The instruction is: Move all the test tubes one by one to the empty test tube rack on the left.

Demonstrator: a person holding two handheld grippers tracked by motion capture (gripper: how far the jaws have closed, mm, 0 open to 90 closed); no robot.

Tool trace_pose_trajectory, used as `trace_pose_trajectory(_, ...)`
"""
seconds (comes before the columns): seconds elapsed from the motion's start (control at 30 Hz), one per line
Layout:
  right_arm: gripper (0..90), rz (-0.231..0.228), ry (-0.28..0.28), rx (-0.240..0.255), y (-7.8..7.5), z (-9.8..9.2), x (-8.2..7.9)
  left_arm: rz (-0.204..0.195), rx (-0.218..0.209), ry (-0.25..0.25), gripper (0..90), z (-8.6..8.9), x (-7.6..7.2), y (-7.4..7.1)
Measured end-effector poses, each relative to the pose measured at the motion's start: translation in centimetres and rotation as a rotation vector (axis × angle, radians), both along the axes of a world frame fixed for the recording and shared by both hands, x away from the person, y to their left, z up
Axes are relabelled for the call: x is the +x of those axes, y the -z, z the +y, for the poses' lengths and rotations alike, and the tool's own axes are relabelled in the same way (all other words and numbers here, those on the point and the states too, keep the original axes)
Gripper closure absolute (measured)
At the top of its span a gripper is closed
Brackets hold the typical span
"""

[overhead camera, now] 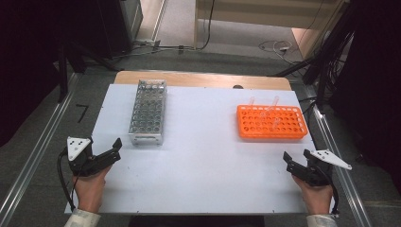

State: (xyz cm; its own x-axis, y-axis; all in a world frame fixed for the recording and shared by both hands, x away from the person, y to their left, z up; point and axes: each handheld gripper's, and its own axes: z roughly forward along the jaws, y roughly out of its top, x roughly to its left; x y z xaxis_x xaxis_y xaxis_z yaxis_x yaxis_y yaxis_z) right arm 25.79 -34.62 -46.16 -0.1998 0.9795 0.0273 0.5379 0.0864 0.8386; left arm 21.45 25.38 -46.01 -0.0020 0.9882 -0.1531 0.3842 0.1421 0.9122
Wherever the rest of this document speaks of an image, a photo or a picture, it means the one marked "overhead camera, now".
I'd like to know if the black cabinet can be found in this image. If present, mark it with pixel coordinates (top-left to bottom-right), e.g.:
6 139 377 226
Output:
96 0 144 61

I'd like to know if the grey power strip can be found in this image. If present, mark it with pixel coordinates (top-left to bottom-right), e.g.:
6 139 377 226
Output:
134 39 162 49

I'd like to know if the hanging black cable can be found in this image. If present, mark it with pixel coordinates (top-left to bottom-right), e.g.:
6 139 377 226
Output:
196 0 217 51

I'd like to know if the orange test tube rack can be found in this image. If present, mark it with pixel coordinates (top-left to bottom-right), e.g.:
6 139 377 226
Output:
235 104 309 140

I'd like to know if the person's right hand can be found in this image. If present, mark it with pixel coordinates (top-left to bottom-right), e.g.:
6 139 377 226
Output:
291 174 335 216

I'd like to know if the metal test tube rack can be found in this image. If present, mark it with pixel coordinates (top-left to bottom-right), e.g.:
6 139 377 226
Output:
128 79 168 147

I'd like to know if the person's left hand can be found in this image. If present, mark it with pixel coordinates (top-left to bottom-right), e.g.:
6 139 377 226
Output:
71 166 112 214

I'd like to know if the dark curtain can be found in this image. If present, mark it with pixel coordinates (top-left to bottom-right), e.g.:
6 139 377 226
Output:
327 0 401 193
0 0 102 148

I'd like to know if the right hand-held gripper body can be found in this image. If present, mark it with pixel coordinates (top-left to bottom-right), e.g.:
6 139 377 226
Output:
287 149 353 187

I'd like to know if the black metal stand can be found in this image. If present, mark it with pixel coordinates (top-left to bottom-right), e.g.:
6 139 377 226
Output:
57 40 122 103
273 0 358 108

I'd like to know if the light wooden furniture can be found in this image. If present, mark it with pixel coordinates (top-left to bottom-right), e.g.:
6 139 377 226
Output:
193 0 352 61

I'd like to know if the right hand-held gripper cable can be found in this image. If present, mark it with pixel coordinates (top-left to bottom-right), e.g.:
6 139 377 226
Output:
316 165 340 216

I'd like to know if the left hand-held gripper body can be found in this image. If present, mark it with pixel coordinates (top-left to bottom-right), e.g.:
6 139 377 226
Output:
66 136 110 178

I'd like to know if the black floor cable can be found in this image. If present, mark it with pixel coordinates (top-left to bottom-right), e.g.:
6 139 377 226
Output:
112 44 197 61

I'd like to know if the aluminium floor rail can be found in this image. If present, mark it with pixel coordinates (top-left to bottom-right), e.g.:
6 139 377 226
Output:
0 73 80 227
303 85 374 227

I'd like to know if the white coiled cable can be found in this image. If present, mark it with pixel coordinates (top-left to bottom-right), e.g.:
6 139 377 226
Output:
258 40 296 65

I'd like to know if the white board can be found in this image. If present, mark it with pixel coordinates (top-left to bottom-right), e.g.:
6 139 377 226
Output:
64 83 339 216

